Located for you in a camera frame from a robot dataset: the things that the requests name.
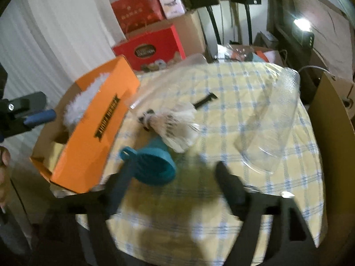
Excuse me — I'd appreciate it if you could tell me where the white fluffy duster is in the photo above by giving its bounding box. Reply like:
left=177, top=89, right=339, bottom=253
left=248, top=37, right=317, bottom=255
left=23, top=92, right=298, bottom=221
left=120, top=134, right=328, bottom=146
left=63, top=73, right=110, bottom=133

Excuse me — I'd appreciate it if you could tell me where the teal collapsible silicone funnel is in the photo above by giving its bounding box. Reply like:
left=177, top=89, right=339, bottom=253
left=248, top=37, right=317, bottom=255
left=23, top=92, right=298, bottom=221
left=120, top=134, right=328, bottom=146
left=119, top=136, right=176, bottom=186

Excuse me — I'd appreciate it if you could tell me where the white feather shuttlecock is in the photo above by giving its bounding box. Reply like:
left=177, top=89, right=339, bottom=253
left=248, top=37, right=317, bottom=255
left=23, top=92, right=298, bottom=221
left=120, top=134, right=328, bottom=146
left=138, top=103, right=200, bottom=153

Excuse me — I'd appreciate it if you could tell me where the person left hand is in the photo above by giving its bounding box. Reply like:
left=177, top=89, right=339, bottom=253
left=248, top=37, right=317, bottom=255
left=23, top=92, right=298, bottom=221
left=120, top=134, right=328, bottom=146
left=0, top=147, right=11, bottom=207

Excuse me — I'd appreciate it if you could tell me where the yellow sponge block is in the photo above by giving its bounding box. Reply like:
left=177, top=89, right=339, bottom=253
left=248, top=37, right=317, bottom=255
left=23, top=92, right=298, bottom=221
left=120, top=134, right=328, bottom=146
left=43, top=141, right=66, bottom=173

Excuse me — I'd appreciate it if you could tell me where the orange cardboard box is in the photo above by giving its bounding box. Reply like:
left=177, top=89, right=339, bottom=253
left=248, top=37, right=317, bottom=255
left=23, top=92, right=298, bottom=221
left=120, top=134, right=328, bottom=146
left=30, top=56, right=140, bottom=193

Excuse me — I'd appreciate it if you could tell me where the clear plastic tube right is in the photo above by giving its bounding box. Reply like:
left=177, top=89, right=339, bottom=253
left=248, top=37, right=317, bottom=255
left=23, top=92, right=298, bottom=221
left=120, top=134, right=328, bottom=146
left=235, top=68, right=300, bottom=174

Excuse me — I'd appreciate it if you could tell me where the red collection gift box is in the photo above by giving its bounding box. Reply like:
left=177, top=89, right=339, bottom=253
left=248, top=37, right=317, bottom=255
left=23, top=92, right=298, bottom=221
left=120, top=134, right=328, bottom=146
left=112, top=25, right=186, bottom=72

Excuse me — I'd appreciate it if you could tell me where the yellow plaid tablecloth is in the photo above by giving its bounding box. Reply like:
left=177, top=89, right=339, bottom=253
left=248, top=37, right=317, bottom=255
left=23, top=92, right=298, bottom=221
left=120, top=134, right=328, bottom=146
left=104, top=63, right=324, bottom=265

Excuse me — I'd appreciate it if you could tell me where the red patterned gift bag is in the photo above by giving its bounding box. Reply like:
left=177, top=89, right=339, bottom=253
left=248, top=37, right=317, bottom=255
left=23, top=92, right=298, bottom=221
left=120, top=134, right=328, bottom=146
left=111, top=0, right=166, bottom=34

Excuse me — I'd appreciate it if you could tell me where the large open cardboard box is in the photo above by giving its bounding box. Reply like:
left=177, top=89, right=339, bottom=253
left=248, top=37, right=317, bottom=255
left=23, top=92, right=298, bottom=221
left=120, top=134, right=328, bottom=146
left=308, top=74, right=354, bottom=265

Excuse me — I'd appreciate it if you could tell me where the black plastic clip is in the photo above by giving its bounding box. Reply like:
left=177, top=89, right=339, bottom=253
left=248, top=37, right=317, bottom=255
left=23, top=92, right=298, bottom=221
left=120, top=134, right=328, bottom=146
left=193, top=92, right=218, bottom=110

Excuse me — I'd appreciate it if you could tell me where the brown cardboard box rear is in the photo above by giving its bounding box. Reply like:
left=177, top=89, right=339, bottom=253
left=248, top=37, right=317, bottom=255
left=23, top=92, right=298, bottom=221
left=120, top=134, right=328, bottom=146
left=125, top=0, right=206, bottom=57

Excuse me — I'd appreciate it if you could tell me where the white pink tissue pack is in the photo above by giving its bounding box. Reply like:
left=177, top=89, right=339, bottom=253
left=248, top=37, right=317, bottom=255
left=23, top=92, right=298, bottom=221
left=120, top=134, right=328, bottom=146
left=159, top=0, right=186, bottom=19

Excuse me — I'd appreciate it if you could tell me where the clutter box with plastic bags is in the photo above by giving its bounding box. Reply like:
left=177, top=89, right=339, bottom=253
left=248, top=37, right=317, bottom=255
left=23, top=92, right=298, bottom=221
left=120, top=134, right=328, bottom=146
left=215, top=45, right=283, bottom=67

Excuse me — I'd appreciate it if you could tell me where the brown bed headboard cushion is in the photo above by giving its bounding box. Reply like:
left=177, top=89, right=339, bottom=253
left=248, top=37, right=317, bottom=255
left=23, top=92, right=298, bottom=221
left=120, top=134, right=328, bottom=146
left=268, top=0, right=354, bottom=82

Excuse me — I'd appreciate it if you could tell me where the bright lamp device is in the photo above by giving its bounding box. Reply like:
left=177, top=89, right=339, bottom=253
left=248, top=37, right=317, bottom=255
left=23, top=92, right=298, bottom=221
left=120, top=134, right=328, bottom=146
left=275, top=15, right=315, bottom=49

